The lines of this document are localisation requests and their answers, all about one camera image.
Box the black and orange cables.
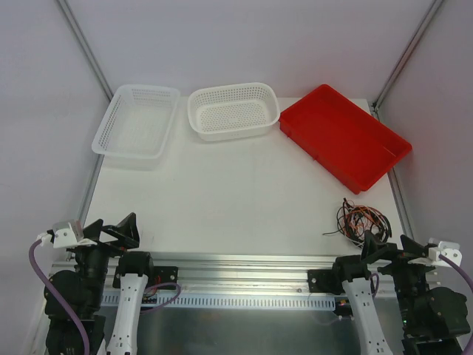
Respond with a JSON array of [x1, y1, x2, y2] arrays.
[[321, 198, 392, 249]]

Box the left aluminium frame post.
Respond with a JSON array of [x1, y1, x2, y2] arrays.
[[55, 0, 114, 101]]

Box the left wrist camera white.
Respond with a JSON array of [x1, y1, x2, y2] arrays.
[[36, 220, 98, 249]]

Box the aluminium frame post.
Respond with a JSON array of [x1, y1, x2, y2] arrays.
[[55, 0, 114, 101], [371, 0, 446, 114]]

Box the right aluminium frame post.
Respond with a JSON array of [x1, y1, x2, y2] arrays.
[[371, 0, 446, 114]]

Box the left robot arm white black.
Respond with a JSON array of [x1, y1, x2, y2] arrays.
[[44, 213, 155, 354]]

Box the aluminium mounting rail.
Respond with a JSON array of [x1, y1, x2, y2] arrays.
[[47, 251, 440, 295]]

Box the white slotted cable duct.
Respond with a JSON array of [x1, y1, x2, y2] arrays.
[[99, 294, 336, 311]]

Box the red plastic tray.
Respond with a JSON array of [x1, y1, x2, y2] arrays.
[[279, 84, 412, 195]]

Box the white perforated rounded basket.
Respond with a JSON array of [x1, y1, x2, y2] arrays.
[[187, 82, 281, 142]]

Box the clear white rectangular basket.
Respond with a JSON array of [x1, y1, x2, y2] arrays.
[[92, 84, 180, 169]]

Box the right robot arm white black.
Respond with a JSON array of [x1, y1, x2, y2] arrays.
[[331, 231, 472, 354]]

